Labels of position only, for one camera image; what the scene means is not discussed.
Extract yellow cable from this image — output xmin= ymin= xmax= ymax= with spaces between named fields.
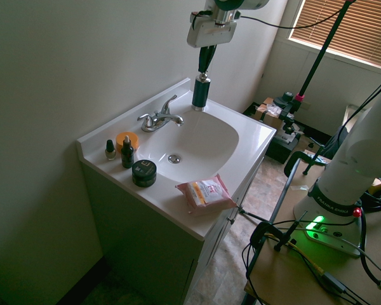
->
xmin=286 ymin=240 xmax=325 ymax=275

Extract small nail polish bottle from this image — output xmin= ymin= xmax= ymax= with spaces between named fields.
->
xmin=104 ymin=139 xmax=117 ymax=162

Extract dark dropper bottle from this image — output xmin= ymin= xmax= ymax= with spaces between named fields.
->
xmin=120 ymin=135 xmax=135 ymax=169

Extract pink wet wipes pack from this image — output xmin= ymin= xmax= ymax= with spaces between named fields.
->
xmin=175 ymin=173 xmax=237 ymax=217

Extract black tripod head mount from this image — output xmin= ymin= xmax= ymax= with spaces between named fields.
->
xmin=274 ymin=91 xmax=302 ymax=135

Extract white vanity top with sink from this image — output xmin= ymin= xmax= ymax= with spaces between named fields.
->
xmin=76 ymin=77 xmax=277 ymax=241

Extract chrome two-handle faucet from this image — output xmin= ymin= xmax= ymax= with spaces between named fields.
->
xmin=137 ymin=94 xmax=185 ymax=133

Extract dark green round jar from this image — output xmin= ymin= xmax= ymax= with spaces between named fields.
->
xmin=131 ymin=159 xmax=157 ymax=188

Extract brown window blinds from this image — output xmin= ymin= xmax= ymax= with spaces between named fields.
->
xmin=286 ymin=0 xmax=381 ymax=77

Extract white vanity cabinet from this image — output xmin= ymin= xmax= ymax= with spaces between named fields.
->
xmin=80 ymin=154 xmax=268 ymax=305

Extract black cable adapter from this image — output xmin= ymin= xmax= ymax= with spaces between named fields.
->
xmin=317 ymin=269 xmax=349 ymax=294

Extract dark cloth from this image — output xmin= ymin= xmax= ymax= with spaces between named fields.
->
xmin=323 ymin=125 xmax=350 ymax=160

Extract clear plastic bag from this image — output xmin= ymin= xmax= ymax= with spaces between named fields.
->
xmin=264 ymin=104 xmax=284 ymax=118

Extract brown cardboard box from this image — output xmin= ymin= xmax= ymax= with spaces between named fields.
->
xmin=255 ymin=97 xmax=284 ymax=130

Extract grey cable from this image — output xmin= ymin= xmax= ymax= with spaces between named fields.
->
xmin=304 ymin=231 xmax=381 ymax=290

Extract black case on floor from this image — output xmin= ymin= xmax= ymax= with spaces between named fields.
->
xmin=265 ymin=125 xmax=302 ymax=165

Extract wooden robot table board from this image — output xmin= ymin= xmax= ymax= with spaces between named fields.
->
xmin=243 ymin=154 xmax=381 ymax=305

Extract red wrist camera mount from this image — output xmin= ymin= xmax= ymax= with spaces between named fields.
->
xmin=190 ymin=10 xmax=214 ymax=24

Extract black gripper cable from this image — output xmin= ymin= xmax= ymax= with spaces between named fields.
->
xmin=192 ymin=5 xmax=349 ymax=32

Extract black stand pole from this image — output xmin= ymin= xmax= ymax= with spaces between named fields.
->
xmin=296 ymin=0 xmax=356 ymax=97

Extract black C-clamp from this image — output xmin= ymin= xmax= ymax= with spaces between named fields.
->
xmin=249 ymin=210 xmax=309 ymax=252
xmin=283 ymin=150 xmax=330 ymax=177

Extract orange round jar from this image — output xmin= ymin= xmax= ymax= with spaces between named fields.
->
xmin=115 ymin=131 xmax=140 ymax=153

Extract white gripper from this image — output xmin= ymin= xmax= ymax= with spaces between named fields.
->
xmin=186 ymin=18 xmax=237 ymax=74

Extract dark teal pump dispenser bottle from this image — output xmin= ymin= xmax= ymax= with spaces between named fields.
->
xmin=190 ymin=72 xmax=212 ymax=112

